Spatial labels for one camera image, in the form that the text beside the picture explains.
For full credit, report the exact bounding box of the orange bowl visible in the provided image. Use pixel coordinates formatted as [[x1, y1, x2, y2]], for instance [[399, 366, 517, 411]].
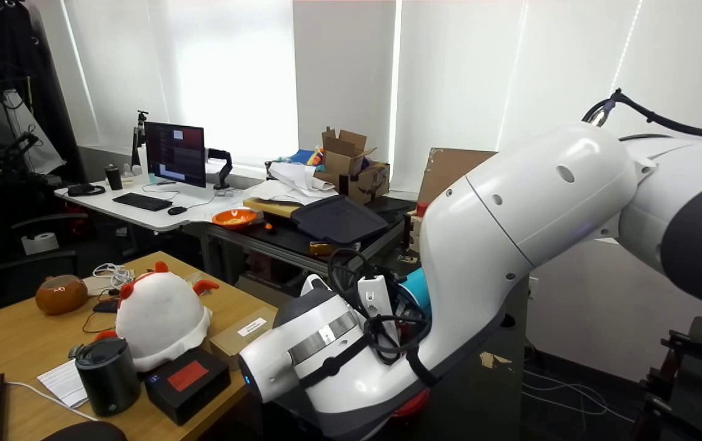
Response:
[[211, 208, 259, 231]]

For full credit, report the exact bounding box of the black plastic tray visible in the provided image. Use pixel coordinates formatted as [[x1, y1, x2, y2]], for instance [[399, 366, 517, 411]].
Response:
[[290, 195, 389, 246]]

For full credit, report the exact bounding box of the open cardboard box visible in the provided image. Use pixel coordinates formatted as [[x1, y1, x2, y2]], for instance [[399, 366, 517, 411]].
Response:
[[314, 127, 391, 205]]

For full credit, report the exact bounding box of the pile of white papers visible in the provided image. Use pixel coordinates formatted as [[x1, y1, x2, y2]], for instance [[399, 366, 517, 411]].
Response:
[[246, 162, 338, 206]]

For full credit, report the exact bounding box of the black metal table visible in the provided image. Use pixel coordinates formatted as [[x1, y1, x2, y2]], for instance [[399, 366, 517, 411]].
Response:
[[181, 195, 420, 292]]

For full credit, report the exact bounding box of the wooden board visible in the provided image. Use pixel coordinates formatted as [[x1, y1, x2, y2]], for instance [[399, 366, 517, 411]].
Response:
[[242, 197, 303, 219]]

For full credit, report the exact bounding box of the brown cardboard sheet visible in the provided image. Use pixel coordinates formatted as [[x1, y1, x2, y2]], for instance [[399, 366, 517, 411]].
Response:
[[417, 147, 499, 207]]

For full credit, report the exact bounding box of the small cardboard box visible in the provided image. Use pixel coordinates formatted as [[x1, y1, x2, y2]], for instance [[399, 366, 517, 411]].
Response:
[[208, 305, 279, 371]]

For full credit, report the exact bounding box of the computer monitor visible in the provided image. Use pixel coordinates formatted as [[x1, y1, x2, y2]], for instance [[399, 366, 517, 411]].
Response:
[[144, 121, 207, 188]]

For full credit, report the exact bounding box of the white desk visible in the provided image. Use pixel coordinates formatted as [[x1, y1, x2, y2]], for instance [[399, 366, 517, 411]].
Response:
[[54, 173, 266, 236]]

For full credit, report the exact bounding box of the white plush toy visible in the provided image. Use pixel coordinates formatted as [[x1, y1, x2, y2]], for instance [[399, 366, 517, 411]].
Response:
[[94, 261, 221, 373]]

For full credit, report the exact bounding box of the black box with red label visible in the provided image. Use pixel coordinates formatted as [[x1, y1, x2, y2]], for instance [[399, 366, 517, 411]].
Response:
[[144, 347, 232, 426]]

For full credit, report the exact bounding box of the brown round plush toy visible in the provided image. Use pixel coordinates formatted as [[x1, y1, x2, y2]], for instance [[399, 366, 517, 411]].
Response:
[[35, 274, 89, 316]]

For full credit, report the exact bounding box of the white paper roll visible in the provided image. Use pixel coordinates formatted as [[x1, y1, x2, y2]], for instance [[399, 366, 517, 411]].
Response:
[[21, 232, 60, 256]]

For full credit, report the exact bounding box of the white paper sheet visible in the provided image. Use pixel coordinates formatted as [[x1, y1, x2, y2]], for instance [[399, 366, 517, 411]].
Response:
[[37, 359, 89, 410]]

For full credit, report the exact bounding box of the wooden desk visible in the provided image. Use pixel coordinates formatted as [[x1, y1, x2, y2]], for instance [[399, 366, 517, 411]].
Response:
[[0, 251, 279, 441]]

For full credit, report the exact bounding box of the rack of dark clothes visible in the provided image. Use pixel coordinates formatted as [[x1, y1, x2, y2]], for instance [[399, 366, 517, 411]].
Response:
[[0, 0, 85, 187]]

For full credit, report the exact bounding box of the camera on tripod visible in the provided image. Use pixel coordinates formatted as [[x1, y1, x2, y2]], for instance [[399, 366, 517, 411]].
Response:
[[131, 110, 149, 176]]

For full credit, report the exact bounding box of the coil of white cable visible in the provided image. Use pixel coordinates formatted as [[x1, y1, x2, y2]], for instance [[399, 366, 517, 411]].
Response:
[[92, 263, 135, 290]]

